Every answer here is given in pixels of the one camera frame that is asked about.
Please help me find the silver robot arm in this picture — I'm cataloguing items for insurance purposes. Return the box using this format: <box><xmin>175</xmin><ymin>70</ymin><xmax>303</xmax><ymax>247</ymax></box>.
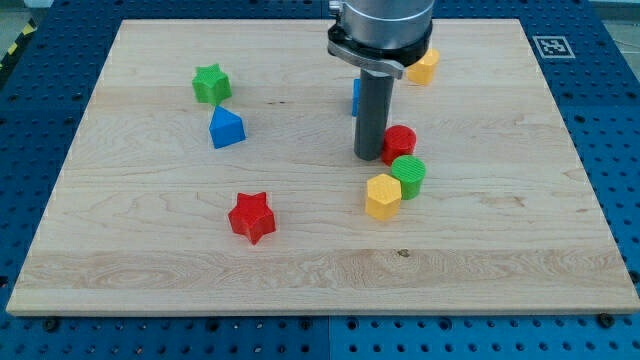
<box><xmin>327</xmin><ymin>0</ymin><xmax>435</xmax><ymax>79</ymax></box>

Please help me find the blue cube block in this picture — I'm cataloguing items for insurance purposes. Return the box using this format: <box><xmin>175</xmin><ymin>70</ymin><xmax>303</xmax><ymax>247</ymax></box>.
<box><xmin>351</xmin><ymin>78</ymin><xmax>361</xmax><ymax>117</ymax></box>

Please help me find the blue triangle block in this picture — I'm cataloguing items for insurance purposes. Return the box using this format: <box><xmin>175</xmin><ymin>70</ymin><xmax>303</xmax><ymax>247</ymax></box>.
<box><xmin>209</xmin><ymin>106</ymin><xmax>246</xmax><ymax>149</ymax></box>

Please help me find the yellow hexagon block near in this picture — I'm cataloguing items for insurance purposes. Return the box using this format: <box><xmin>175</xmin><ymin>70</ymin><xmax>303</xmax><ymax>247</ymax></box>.
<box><xmin>365</xmin><ymin>174</ymin><xmax>402</xmax><ymax>220</ymax></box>

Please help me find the yellow hexagon block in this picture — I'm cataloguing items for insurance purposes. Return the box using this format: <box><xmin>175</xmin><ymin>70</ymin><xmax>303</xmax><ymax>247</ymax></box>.
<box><xmin>407</xmin><ymin>49</ymin><xmax>440</xmax><ymax>86</ymax></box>
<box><xmin>365</xmin><ymin>174</ymin><xmax>402</xmax><ymax>220</ymax></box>

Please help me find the red star block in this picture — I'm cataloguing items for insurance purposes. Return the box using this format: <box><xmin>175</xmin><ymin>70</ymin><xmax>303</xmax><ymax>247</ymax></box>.
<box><xmin>228</xmin><ymin>192</ymin><xmax>276</xmax><ymax>245</ymax></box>

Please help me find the red cylinder block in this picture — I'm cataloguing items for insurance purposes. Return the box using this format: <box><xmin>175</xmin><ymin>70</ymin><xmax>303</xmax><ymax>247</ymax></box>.
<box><xmin>381</xmin><ymin>125</ymin><xmax>417</xmax><ymax>166</ymax></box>

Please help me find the green cylinder block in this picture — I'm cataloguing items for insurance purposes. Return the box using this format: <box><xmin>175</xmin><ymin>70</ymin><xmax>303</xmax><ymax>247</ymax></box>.
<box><xmin>391</xmin><ymin>155</ymin><xmax>426</xmax><ymax>200</ymax></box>

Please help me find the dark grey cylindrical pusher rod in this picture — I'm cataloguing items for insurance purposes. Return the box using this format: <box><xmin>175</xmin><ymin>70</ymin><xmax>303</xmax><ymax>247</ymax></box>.
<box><xmin>354</xmin><ymin>69</ymin><xmax>394</xmax><ymax>161</ymax></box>

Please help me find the wooden board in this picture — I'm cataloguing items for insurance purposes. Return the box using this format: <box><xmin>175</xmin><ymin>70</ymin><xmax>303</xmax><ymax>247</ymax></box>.
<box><xmin>7</xmin><ymin>19</ymin><xmax>639</xmax><ymax>316</ymax></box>

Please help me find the green star block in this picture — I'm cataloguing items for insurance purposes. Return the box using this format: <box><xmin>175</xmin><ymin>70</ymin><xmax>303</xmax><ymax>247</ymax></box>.
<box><xmin>192</xmin><ymin>63</ymin><xmax>232</xmax><ymax>106</ymax></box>

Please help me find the yellow hexagon block far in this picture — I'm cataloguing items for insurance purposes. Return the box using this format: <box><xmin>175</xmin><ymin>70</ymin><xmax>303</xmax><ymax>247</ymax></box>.
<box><xmin>407</xmin><ymin>49</ymin><xmax>440</xmax><ymax>86</ymax></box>

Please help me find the fiducial marker tag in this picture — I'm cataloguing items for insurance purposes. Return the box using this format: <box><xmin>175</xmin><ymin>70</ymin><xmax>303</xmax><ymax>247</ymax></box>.
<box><xmin>533</xmin><ymin>35</ymin><xmax>575</xmax><ymax>59</ymax></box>

